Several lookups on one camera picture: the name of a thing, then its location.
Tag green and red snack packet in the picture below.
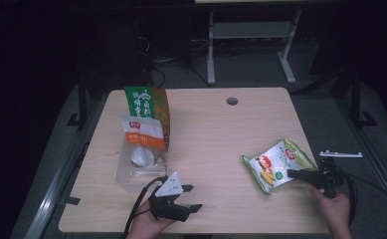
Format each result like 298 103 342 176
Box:
123 86 171 147

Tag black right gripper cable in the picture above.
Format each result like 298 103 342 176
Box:
338 164 387 228

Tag black tape strip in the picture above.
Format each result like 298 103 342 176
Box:
63 195 82 206

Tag aluminium floor rail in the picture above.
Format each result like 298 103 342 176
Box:
23 99 97 239
334 98 387 220

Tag clear plastic container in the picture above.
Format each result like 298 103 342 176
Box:
114 132 169 193

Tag white metal table frame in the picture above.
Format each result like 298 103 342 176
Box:
206 9 303 86

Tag white and orange snack packet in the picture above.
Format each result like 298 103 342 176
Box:
120 115 168 168

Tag person's left hand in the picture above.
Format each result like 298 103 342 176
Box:
125 200 175 239

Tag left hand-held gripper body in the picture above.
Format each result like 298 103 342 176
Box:
147 171 190 223

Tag black metal stand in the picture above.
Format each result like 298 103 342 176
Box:
66 74 90 130
348 69 378 128

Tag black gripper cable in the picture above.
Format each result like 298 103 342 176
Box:
122 176 167 239
338 164 387 228

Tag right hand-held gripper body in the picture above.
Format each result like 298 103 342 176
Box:
313 150 363 199

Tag person's right hand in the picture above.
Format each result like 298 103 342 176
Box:
305 183 352 239

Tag black floor cables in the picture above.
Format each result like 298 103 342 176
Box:
136 35 212 90

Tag white and green snack packet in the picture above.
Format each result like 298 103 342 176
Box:
241 138 318 195

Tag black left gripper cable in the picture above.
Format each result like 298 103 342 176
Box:
122 176 167 239

